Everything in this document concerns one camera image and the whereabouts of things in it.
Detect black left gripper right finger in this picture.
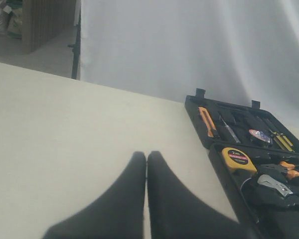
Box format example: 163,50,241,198
147,151,258,239

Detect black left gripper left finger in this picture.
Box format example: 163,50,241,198
44,151,147,239

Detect black plastic tool case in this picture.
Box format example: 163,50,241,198
184,89,299,239

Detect black electrical tape roll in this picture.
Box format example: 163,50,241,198
249,129,272,147

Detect adjustable wrench black handle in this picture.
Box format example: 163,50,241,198
254,174,299,209

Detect yellow tape measure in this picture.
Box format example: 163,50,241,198
222,147,257,175

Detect clear tester screwdriver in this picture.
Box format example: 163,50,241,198
220,116,241,143

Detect orange utility knife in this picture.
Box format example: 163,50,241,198
198,107,219,138

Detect long yellow black screwdriver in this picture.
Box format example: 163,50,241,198
256,116,293,152

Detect short yellow black screwdriver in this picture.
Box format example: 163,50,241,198
263,119,294,152

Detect black backdrop stand pole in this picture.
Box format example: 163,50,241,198
68,13,81,80

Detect white backdrop cloth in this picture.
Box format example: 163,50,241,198
81,0,299,119

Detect wooden cabinet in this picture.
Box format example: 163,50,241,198
22,0,76,54

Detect orange handled pliers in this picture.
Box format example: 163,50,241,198
261,161,299,180

